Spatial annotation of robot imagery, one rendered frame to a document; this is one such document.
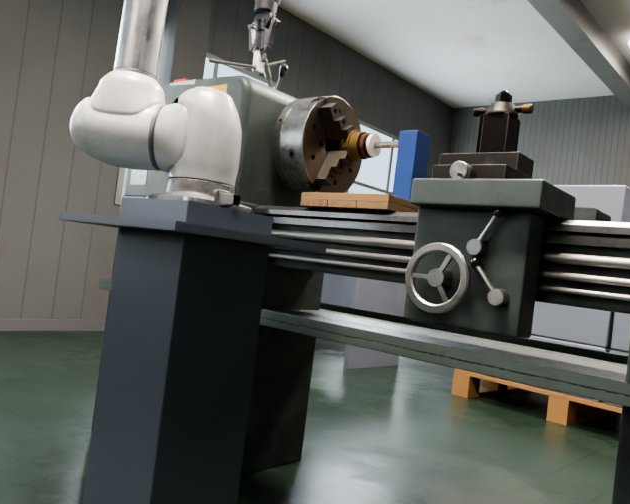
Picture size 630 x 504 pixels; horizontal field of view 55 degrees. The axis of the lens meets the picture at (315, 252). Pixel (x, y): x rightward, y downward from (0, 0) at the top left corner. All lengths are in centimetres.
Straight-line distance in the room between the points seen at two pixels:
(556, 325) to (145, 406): 274
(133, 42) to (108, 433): 89
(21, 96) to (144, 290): 337
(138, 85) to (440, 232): 76
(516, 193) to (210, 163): 66
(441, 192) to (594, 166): 663
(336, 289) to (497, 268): 317
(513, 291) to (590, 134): 680
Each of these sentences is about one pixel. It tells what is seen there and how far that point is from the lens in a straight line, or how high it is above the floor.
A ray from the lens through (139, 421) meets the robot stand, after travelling 138.
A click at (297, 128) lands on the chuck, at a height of 110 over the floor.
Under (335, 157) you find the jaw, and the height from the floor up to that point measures 104.
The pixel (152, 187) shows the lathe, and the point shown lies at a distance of 217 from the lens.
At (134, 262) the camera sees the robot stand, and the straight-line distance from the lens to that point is 141.
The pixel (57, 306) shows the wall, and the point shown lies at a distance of 476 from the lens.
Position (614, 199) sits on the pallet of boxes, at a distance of 364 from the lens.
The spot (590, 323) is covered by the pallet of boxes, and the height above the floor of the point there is 57.
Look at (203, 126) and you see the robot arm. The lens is 140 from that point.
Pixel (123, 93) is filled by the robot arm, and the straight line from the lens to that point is 148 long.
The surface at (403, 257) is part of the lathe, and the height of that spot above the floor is 75.
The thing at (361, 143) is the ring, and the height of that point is 108.
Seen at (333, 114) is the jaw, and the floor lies 116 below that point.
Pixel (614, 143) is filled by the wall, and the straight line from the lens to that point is 796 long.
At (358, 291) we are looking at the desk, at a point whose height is 55.
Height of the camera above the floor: 70
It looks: 1 degrees up
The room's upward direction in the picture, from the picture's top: 7 degrees clockwise
